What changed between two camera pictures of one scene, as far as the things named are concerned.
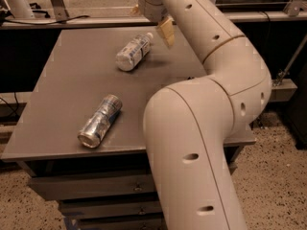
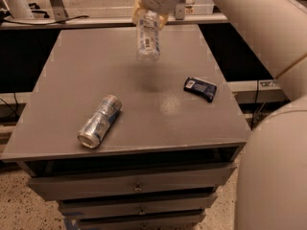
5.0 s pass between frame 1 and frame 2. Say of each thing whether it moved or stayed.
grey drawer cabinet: stayed
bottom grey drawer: stayed
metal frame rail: stayed
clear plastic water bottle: moved
